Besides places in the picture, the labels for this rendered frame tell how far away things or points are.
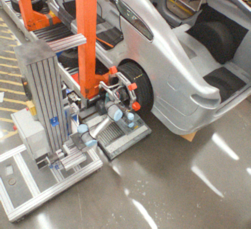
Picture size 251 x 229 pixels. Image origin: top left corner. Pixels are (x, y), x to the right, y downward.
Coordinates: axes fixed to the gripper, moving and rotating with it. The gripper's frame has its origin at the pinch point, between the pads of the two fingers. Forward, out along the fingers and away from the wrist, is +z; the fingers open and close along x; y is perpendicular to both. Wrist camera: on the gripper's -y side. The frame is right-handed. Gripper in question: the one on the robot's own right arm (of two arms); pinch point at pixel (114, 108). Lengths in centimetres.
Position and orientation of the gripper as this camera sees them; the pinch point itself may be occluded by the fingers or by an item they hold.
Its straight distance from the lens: 313.4
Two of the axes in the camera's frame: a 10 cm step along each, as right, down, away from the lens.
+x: -7.7, 4.3, -4.7
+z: -6.2, -6.5, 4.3
